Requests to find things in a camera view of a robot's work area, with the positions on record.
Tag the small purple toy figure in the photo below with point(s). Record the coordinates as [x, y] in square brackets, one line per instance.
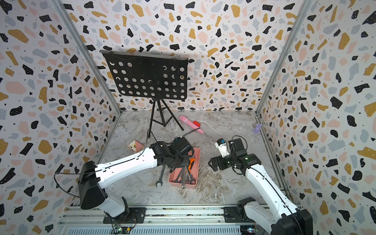
[257, 128]

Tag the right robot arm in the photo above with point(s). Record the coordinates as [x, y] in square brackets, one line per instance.
[282, 217]

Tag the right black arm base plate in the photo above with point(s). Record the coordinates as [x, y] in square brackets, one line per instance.
[235, 215]

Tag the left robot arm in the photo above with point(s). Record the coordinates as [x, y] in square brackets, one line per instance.
[96, 178]

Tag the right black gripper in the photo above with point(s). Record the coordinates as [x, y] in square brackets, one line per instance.
[219, 159]

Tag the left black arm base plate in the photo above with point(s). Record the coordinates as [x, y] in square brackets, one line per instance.
[124, 216]

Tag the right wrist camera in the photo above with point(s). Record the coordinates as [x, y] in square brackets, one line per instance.
[221, 145]

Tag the small pink card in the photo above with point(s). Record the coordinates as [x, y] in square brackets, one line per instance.
[136, 146]

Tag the pink handheld microphone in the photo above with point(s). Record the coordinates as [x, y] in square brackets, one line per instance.
[185, 120]

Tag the black perforated music stand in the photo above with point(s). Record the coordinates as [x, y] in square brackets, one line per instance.
[158, 77]

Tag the large silver combination wrench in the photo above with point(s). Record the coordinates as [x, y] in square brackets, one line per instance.
[159, 183]

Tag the orange handled adjustable wrench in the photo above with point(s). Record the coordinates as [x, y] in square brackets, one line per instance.
[192, 160]

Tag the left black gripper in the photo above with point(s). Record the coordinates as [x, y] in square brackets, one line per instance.
[187, 156]

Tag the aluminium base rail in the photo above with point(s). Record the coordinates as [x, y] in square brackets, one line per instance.
[194, 219]

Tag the pink plastic storage box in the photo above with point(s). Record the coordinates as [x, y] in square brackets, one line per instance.
[191, 178]

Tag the long silver combination wrench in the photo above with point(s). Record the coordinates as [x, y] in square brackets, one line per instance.
[183, 177]

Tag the red small object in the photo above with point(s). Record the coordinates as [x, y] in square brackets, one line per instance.
[197, 124]

